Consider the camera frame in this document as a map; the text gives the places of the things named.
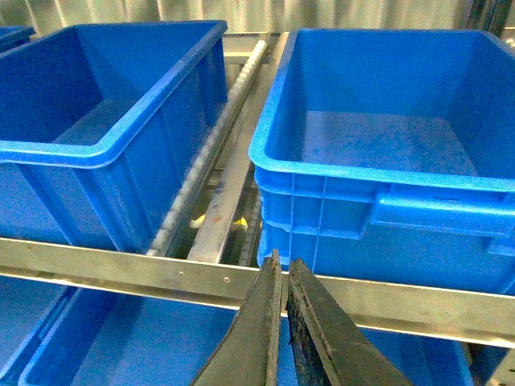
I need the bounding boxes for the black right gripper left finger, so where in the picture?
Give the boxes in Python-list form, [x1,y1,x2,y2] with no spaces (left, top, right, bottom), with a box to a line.
[192,250,282,385]

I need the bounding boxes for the white roller track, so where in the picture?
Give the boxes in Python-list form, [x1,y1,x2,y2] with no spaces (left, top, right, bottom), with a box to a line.
[146,34,270,257]

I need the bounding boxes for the lower shelf blue bin right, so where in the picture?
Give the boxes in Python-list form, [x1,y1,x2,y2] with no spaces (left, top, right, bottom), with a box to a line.
[1,277,76,385]

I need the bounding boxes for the steel shelf front rail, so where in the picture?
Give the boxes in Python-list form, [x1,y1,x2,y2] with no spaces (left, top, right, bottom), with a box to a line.
[1,239,514,348]

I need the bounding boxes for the blue bin right of buttons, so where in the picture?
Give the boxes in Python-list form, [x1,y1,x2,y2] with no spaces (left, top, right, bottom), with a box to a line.
[1,20,228,253]

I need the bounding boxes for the blue handled bin far right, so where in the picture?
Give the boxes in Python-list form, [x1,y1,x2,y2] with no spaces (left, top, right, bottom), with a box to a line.
[249,29,514,295]

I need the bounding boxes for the blue bin with buttons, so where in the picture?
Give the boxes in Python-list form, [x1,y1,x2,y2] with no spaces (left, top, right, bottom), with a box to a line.
[0,26,35,53]

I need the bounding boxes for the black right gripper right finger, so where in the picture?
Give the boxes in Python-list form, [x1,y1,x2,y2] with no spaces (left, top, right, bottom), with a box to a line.
[286,259,412,385]

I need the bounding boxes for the steel divider rail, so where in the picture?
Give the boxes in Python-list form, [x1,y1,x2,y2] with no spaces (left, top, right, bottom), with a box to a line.
[187,112,262,265]

